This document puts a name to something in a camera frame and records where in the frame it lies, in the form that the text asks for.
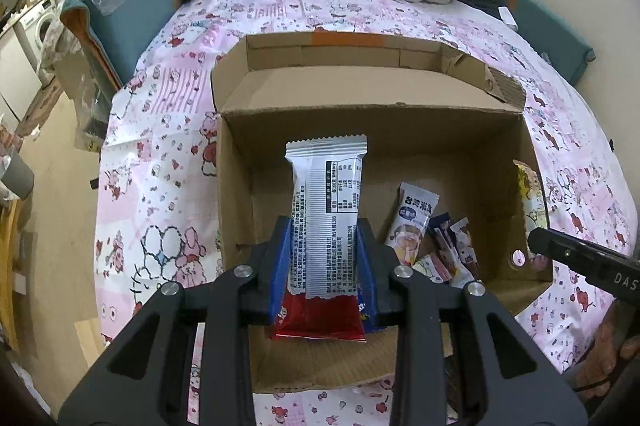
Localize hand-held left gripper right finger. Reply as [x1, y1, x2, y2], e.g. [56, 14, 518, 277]
[356, 217, 588, 426]

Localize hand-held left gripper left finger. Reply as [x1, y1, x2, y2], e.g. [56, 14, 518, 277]
[59, 216, 292, 426]

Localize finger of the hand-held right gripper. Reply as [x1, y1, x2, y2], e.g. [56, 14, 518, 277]
[529, 228, 596, 279]

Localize yellow cartoon snack packet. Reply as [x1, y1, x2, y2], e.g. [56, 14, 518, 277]
[512, 160, 551, 271]

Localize red white snack packet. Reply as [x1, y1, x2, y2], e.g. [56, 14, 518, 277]
[270, 133, 368, 344]

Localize dark purple white snack packet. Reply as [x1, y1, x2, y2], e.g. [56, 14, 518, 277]
[429, 214, 463, 267]

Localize brown cardboard box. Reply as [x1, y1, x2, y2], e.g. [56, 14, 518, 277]
[210, 33, 553, 394]

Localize person's right hand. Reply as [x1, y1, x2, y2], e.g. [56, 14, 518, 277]
[590, 298, 627, 379]

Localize white pink snack packet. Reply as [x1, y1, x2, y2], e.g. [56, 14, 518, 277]
[412, 253, 453, 285]

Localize small white brown snack packet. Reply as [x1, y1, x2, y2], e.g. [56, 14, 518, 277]
[450, 218, 481, 283]

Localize pink cartoon printed bedsheet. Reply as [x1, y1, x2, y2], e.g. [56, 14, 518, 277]
[92, 0, 640, 426]

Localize teal mattress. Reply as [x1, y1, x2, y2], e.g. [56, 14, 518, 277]
[465, 0, 597, 82]

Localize wooden chair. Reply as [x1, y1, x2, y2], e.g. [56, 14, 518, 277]
[0, 200, 23, 339]

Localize grey bin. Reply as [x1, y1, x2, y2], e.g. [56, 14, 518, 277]
[0, 152, 35, 201]

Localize teal cushion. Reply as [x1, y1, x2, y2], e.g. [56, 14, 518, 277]
[60, 0, 182, 92]

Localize white cabinet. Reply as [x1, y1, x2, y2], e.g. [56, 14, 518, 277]
[0, 28, 42, 119]

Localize white washing machine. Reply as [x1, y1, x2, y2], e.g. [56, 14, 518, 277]
[19, 0, 60, 74]

